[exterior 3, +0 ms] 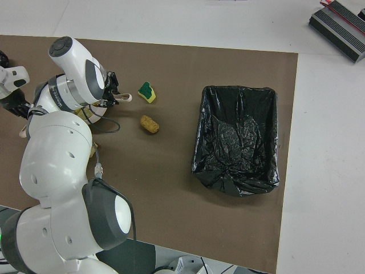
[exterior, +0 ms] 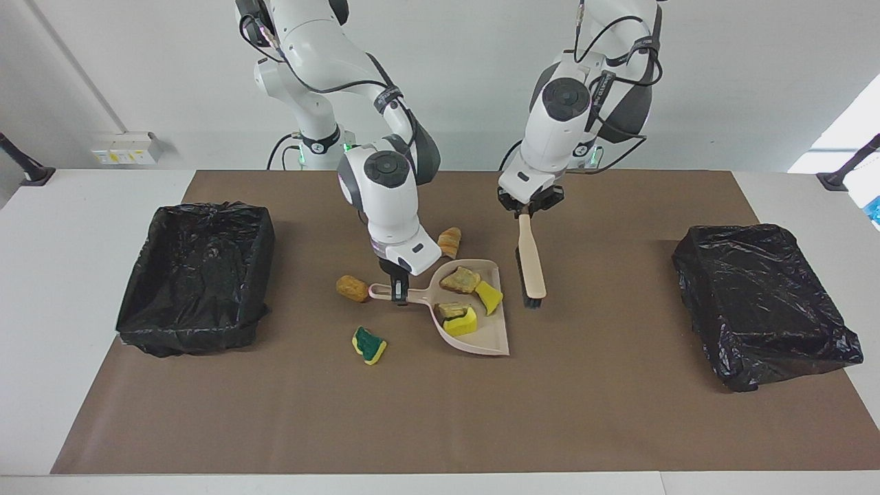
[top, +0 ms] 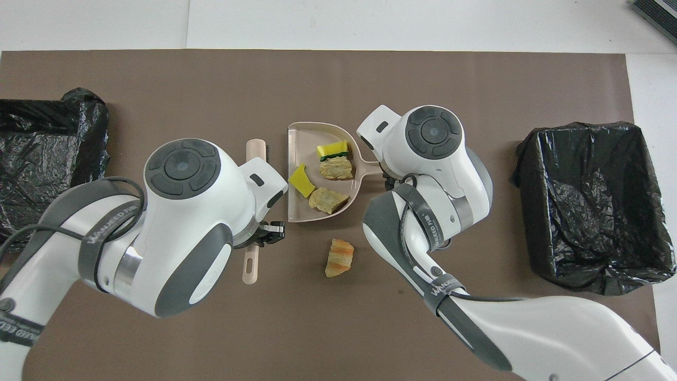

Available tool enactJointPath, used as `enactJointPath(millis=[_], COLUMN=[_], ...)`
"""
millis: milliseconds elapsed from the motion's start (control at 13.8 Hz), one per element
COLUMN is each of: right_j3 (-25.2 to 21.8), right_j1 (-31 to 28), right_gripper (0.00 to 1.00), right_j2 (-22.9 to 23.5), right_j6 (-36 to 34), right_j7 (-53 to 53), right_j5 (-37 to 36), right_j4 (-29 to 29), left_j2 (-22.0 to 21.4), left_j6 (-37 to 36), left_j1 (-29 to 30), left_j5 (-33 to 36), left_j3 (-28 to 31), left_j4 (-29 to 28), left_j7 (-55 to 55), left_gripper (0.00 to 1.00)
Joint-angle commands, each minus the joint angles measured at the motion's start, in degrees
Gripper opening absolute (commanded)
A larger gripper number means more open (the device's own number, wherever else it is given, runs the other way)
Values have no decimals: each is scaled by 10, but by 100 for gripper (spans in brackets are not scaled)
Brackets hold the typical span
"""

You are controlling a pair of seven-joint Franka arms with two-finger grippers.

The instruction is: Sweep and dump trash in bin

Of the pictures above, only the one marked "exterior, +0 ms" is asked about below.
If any beige hand brush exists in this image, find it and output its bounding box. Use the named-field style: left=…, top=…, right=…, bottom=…
left=516, top=213, right=548, bottom=308

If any yellow sponge piece green edge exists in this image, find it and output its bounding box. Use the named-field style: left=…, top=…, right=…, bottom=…
left=443, top=307, right=479, bottom=338

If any plain yellow sponge piece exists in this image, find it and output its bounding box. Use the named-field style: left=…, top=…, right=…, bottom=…
left=476, top=280, right=504, bottom=316

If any beige plastic dustpan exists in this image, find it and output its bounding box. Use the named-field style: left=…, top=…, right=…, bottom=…
left=368, top=258, right=511, bottom=357

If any black bag lined bin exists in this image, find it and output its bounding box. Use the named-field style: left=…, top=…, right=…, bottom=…
left=672, top=223, right=864, bottom=393
left=115, top=201, right=276, bottom=358

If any brown toy bread roll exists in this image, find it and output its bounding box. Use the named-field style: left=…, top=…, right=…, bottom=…
left=335, top=275, right=370, bottom=303

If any green and yellow sponge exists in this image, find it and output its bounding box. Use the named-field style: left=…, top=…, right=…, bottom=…
left=352, top=326, right=388, bottom=366

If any brown paper table mat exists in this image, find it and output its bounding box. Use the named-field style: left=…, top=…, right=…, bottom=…
left=52, top=170, right=880, bottom=475

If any black stand foot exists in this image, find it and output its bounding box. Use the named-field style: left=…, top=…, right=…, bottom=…
left=0, top=132, right=56, bottom=187
left=817, top=134, right=880, bottom=192

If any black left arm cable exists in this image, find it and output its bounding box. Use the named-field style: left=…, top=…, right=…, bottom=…
left=574, top=0, right=664, bottom=173

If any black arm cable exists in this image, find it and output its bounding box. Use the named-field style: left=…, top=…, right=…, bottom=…
left=574, top=0, right=664, bottom=173
left=237, top=0, right=421, bottom=142

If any black right base cable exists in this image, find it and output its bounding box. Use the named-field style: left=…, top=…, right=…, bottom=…
left=267, top=134, right=303, bottom=171

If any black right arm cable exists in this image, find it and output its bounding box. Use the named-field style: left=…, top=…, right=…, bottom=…
left=237, top=0, right=421, bottom=142

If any white wall socket box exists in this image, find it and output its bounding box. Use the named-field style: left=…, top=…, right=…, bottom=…
left=91, top=132, right=164, bottom=166

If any white wall conduit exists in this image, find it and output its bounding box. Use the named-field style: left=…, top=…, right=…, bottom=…
left=31, top=0, right=130, bottom=135

